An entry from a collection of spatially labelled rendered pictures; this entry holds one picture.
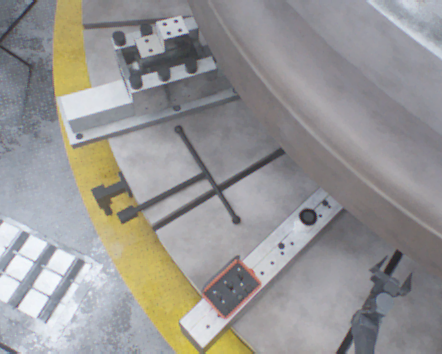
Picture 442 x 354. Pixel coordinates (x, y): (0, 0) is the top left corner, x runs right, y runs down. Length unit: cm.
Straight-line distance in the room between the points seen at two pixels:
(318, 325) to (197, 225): 75
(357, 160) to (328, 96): 25
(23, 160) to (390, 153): 212
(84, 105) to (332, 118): 136
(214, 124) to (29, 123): 117
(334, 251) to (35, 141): 186
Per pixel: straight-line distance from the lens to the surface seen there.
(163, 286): 263
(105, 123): 261
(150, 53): 235
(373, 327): 167
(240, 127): 263
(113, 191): 251
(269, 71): 184
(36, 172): 299
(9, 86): 336
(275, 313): 231
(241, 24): 196
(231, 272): 182
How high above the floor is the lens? 257
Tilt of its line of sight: 66 degrees down
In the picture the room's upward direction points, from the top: 8 degrees clockwise
